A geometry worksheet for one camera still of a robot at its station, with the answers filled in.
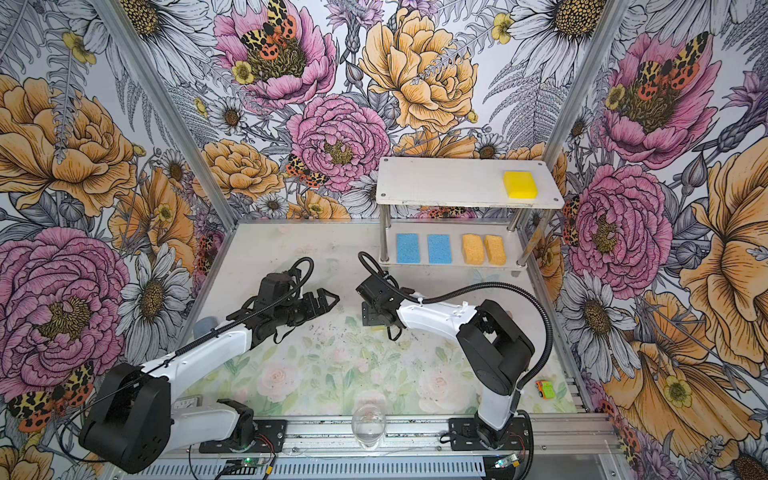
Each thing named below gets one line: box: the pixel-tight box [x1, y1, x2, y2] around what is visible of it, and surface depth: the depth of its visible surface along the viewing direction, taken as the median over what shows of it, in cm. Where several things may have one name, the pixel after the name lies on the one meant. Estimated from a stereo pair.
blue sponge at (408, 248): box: [396, 233, 421, 264], surface depth 107 cm
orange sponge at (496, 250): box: [486, 234, 506, 266], surface depth 104 cm
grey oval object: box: [193, 316, 219, 339], surface depth 94 cm
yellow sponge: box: [502, 171, 538, 199], surface depth 83 cm
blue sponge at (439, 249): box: [427, 234, 453, 264], surface depth 107 cm
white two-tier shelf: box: [376, 157, 565, 270], surface depth 104 cm
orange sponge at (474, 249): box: [464, 234, 484, 265], surface depth 104 cm
